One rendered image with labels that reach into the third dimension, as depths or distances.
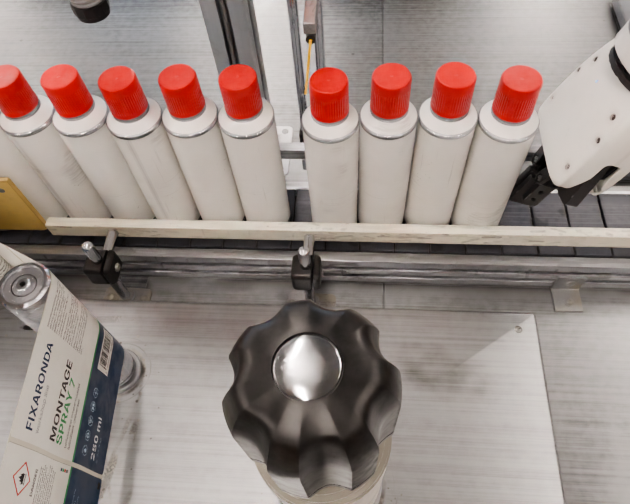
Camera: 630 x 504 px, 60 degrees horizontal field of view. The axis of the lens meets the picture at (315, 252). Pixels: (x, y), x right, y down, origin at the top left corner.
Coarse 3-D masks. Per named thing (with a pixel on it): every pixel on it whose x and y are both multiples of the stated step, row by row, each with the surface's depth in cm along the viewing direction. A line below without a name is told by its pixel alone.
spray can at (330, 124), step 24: (336, 72) 45; (312, 96) 45; (336, 96) 44; (312, 120) 48; (336, 120) 47; (312, 144) 49; (336, 144) 48; (312, 168) 52; (336, 168) 51; (312, 192) 55; (336, 192) 54; (312, 216) 60; (336, 216) 57
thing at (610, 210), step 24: (288, 192) 65; (504, 216) 61; (528, 216) 61; (552, 216) 61; (576, 216) 61; (600, 216) 61; (624, 216) 60; (0, 240) 64; (24, 240) 63; (48, 240) 63; (72, 240) 63; (96, 240) 63; (120, 240) 63; (144, 240) 62; (168, 240) 62; (192, 240) 62; (216, 240) 62; (240, 240) 62; (264, 240) 61; (288, 240) 61
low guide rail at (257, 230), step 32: (64, 224) 60; (96, 224) 60; (128, 224) 59; (160, 224) 59; (192, 224) 59; (224, 224) 59; (256, 224) 58; (288, 224) 58; (320, 224) 58; (352, 224) 58; (384, 224) 57; (416, 224) 57
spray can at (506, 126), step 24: (504, 72) 44; (528, 72) 44; (504, 96) 44; (528, 96) 43; (480, 120) 47; (504, 120) 46; (528, 120) 46; (480, 144) 48; (504, 144) 47; (528, 144) 47; (480, 168) 50; (504, 168) 49; (480, 192) 53; (504, 192) 53; (456, 216) 59; (480, 216) 56
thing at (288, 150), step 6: (282, 144) 58; (288, 144) 58; (294, 144) 58; (300, 144) 58; (534, 144) 56; (540, 144) 56; (282, 150) 57; (288, 150) 57; (294, 150) 57; (300, 150) 57; (534, 150) 55; (282, 156) 58; (288, 156) 58; (294, 156) 58; (300, 156) 58; (528, 156) 56
